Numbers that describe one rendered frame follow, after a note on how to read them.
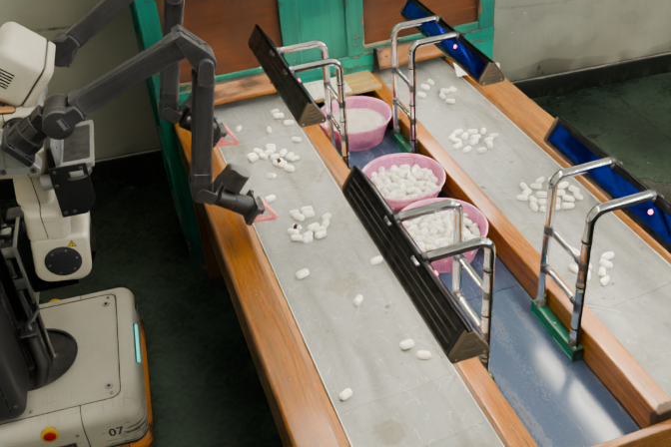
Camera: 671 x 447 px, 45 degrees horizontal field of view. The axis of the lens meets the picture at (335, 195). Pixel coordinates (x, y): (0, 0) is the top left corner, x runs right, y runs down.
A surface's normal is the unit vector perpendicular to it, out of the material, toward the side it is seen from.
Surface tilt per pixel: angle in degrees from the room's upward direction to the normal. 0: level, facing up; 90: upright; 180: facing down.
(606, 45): 87
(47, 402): 0
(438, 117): 0
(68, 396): 0
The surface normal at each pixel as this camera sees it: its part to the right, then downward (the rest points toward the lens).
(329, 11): 0.33, 0.52
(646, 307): -0.07, -0.82
